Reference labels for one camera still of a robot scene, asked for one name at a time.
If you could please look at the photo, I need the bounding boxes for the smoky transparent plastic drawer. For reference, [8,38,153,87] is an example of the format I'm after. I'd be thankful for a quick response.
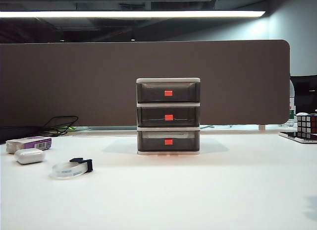
[137,82,201,104]
[137,107,200,128]
[137,130,200,151]

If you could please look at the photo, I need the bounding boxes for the brown desk partition panel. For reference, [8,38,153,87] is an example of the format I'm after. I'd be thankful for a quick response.
[0,39,291,128]

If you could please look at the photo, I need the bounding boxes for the long ceiling light strip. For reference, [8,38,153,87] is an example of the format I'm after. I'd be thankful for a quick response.
[0,10,266,19]

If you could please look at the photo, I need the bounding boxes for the purple and white box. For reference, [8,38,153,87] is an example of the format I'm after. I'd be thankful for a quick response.
[5,136,53,154]

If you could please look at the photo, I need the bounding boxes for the clear bottle green label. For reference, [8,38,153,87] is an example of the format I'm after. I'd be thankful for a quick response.
[288,80,297,128]

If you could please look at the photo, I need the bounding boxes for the white earbuds case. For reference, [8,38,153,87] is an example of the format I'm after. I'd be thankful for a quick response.
[14,147,46,165]

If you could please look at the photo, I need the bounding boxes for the black monitor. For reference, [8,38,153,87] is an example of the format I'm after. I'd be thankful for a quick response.
[290,75,317,115]

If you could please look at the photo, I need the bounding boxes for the white-edged black tray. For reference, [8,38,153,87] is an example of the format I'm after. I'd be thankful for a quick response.
[278,131,317,144]

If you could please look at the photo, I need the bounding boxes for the black Rubik's cube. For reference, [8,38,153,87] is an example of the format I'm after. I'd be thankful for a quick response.
[296,112,317,141]

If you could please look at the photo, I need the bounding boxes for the white plastic drawer cabinet frame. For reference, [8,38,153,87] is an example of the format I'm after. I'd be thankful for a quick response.
[136,77,201,156]

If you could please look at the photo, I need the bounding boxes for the thin black cables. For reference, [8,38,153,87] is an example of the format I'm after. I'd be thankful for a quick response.
[41,115,79,137]

